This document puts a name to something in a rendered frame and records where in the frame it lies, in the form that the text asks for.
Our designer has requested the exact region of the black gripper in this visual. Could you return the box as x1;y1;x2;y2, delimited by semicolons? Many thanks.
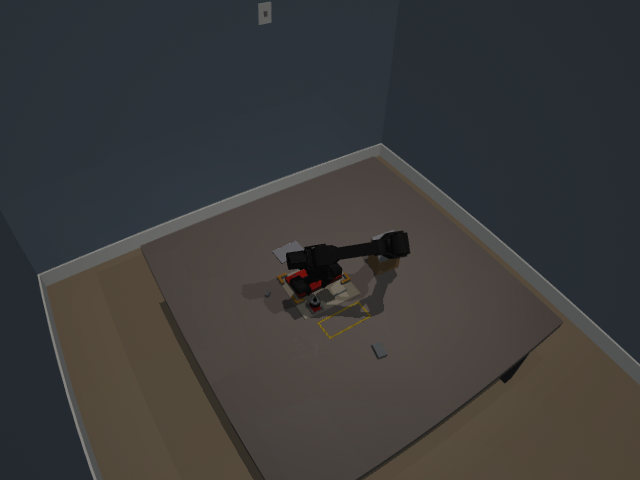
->
290;263;342;296

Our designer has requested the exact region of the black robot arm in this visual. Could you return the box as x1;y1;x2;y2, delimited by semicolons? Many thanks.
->
286;231;410;274

